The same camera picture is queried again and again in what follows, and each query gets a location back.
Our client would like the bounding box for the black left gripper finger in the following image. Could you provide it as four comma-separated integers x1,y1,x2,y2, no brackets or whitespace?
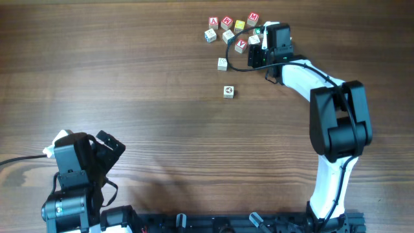
96,130,125,160
92,142,116,175

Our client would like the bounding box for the red letter Y block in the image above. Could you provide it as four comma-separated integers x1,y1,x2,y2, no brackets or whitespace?
235,39,248,54

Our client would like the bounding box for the brown ring picture block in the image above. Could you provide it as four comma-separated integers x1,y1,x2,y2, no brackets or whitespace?
223,85,234,98

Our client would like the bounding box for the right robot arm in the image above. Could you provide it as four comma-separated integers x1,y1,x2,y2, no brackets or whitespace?
248,21,373,232

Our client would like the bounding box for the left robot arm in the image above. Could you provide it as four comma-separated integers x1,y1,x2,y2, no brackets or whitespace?
41,129,147,232

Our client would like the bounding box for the red edged picture block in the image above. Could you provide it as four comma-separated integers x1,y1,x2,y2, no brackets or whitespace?
248,35,261,45

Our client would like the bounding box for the red letter M block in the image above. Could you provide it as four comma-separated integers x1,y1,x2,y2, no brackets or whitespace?
247,12,259,27

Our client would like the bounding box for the yellow wooden block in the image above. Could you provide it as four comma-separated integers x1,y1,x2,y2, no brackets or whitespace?
234,20,246,34

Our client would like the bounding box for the blue picture block centre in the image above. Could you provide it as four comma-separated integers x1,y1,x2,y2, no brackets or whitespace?
222,30,235,44

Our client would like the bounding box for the blue picture block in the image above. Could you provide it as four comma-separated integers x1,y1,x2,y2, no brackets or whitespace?
222,30,235,44
204,28,217,43

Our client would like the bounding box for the red letter W block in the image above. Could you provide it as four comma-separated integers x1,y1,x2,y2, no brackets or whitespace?
221,16,234,30

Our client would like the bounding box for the plain picture block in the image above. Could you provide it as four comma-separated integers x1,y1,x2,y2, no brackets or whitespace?
217,58,228,71

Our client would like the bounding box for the blue picture block far left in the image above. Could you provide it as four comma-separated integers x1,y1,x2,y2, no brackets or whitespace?
204,28,217,43

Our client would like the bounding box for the red letter A block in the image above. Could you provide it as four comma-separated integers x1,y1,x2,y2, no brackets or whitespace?
208,17,219,30

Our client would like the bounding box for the black right camera cable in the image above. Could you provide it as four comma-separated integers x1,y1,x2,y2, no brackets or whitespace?
225,25,360,233

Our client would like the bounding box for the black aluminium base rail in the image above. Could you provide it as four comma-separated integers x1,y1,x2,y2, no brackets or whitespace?
137,212,367,233

